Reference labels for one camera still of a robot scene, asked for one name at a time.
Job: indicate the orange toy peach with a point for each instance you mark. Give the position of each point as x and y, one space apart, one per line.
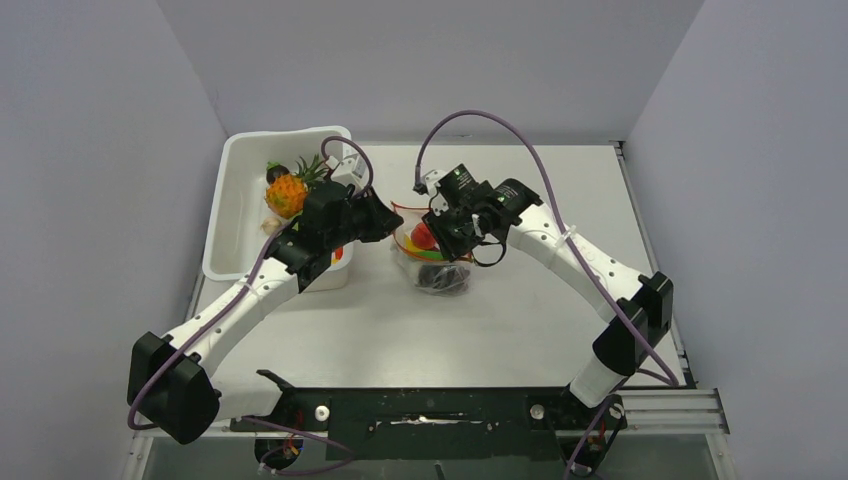
421 238

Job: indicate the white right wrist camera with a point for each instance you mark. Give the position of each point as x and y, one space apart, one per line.
429 185

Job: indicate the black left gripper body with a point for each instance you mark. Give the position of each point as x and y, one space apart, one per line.
360 220

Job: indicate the yellow toy banana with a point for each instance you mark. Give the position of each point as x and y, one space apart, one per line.
409 248

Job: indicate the purple toy grape bunch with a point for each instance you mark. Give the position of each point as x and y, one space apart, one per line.
446 279

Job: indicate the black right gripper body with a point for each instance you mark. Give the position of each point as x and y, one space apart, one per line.
453 231

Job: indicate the dark toy mangosteen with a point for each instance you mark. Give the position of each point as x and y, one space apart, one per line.
275 170

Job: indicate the small pale toy garlic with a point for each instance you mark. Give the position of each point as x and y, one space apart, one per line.
270 224

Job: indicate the white plastic bin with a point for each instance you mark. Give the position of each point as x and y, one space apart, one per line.
235 234

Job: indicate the clear zip top bag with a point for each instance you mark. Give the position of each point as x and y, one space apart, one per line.
411 217

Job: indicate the orange toy pineapple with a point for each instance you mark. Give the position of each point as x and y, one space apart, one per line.
286 196

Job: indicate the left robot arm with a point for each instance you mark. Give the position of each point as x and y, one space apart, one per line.
171 385

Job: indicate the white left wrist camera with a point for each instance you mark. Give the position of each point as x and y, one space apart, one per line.
350 171

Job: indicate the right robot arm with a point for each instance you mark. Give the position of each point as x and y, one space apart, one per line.
635 307

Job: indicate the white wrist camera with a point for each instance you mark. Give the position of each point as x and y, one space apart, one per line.
429 185
350 171

